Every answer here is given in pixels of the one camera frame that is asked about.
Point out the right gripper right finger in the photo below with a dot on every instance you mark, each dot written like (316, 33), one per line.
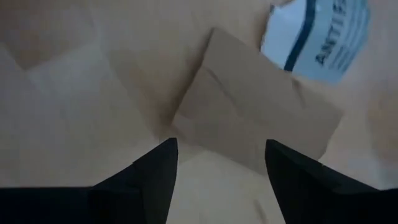
(311, 196)

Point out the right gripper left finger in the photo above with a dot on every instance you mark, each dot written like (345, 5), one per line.
(124, 199)

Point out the white blue antibacterial wipe packet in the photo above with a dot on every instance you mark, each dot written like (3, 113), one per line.
(329, 46)

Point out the plain brown cardboard piece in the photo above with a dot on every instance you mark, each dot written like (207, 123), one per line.
(248, 109)

